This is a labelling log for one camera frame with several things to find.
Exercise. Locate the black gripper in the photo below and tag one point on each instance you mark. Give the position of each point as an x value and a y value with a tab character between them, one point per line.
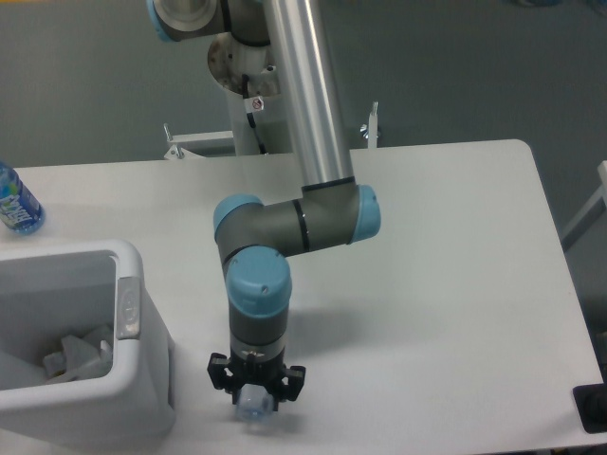
231	374

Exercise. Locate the crushed clear plastic bottle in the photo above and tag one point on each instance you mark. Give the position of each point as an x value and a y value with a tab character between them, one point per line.
254	404

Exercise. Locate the blue labelled water bottle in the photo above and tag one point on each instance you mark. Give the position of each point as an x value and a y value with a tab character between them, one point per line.
21	212

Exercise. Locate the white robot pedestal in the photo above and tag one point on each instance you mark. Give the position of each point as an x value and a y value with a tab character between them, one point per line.
249	78

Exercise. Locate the white left mounting bracket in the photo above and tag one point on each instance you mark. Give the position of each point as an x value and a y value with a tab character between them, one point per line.
212	144

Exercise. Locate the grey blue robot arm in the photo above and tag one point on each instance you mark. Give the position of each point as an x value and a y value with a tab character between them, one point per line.
275	46

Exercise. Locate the black table clamp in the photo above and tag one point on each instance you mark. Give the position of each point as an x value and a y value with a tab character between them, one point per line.
591	404

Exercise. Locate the white trash can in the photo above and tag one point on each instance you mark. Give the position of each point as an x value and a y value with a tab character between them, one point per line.
49	292

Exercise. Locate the white mounting bracket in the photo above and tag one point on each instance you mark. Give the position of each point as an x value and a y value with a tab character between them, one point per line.
212	144
370	130

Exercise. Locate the crumpled trash in can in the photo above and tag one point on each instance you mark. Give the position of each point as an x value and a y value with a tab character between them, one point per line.
81	358

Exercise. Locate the white right mounting bracket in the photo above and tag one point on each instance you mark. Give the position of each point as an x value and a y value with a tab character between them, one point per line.
370	130

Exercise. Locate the white frame at right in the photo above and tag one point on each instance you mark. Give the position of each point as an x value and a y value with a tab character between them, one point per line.
588	214

